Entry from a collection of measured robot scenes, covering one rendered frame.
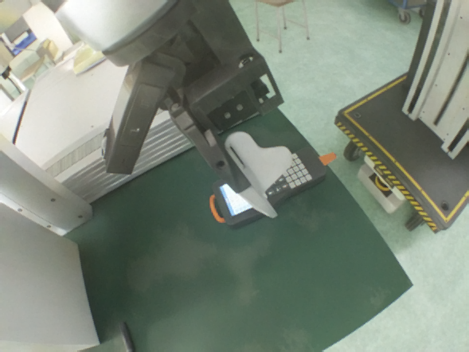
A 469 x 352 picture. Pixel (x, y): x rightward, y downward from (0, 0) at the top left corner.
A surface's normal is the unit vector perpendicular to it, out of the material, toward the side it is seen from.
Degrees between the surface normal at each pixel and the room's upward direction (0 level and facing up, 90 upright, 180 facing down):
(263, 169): 58
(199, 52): 90
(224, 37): 90
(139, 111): 90
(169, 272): 0
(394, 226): 0
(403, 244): 0
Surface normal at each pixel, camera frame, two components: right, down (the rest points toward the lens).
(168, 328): -0.18, -0.51
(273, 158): 0.08, 0.43
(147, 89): 0.36, 0.76
